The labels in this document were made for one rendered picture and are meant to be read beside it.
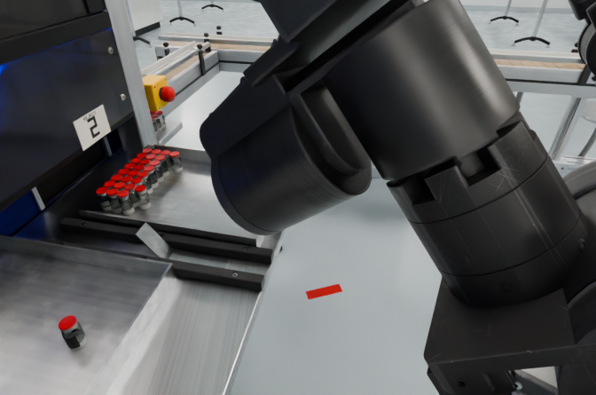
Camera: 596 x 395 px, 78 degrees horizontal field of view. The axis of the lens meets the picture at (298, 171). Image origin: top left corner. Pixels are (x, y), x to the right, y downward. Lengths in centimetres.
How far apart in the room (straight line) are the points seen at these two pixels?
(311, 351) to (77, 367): 109
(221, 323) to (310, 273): 125
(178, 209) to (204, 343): 30
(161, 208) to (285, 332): 96
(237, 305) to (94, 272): 25
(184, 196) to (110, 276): 22
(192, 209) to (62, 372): 33
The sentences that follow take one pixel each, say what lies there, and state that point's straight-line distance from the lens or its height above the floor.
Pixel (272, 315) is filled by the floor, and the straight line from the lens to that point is 166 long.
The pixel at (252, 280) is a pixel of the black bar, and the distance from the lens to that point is 59.
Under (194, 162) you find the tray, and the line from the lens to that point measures 92.
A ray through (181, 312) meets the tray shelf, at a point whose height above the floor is 88.
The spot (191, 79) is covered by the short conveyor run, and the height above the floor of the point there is 90.
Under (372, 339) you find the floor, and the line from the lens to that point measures 162.
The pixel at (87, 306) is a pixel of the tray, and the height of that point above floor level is 88.
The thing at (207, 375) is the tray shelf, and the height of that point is 88.
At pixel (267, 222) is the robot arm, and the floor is 123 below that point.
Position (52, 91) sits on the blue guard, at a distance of 77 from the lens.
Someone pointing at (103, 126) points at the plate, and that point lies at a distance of 86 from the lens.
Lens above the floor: 134
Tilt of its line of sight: 33 degrees down
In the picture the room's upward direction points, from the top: straight up
